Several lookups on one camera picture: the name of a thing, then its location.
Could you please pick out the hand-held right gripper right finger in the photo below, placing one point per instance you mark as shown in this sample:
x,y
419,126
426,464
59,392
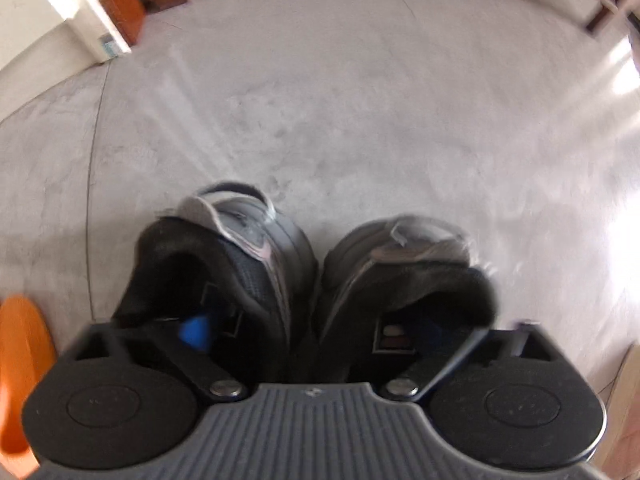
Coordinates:
x,y
445,360

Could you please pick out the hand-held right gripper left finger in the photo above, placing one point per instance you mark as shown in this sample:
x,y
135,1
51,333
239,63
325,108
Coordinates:
x,y
197,335

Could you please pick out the orange shoe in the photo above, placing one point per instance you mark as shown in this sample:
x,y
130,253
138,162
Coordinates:
x,y
25,360

